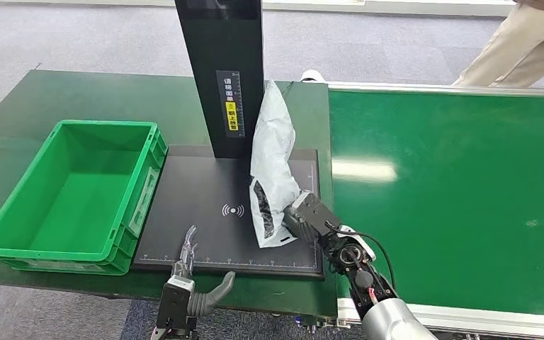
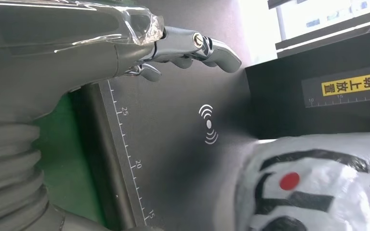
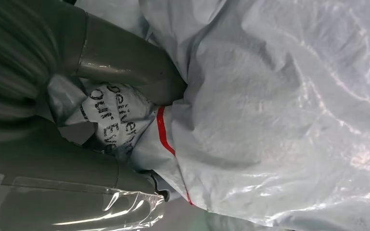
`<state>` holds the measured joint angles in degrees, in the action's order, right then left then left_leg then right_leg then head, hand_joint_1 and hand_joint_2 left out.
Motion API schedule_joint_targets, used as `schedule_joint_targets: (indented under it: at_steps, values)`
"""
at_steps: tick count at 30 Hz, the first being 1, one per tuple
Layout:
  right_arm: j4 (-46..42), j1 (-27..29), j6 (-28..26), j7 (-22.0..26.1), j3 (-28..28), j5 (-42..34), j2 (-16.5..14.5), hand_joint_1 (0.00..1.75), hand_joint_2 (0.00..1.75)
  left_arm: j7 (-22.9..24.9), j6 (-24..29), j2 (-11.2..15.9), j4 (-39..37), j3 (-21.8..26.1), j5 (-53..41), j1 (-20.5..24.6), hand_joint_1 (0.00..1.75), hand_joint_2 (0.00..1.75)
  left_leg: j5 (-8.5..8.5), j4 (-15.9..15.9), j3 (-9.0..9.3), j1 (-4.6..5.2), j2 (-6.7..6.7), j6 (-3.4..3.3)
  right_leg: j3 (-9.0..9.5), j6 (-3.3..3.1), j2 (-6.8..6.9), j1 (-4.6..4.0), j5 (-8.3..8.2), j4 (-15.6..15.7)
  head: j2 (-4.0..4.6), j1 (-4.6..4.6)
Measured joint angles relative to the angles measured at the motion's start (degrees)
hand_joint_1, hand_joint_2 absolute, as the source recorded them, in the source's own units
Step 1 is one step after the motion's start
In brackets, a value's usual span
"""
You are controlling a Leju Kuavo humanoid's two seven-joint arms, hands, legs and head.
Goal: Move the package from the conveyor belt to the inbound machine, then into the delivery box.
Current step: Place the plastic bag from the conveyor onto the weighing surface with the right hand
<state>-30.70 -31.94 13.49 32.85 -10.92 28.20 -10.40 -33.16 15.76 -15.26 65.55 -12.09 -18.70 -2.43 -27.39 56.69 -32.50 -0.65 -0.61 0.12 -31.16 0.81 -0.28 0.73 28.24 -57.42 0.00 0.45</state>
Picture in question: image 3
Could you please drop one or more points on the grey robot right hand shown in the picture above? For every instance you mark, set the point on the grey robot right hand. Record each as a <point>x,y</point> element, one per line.
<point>60,191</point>

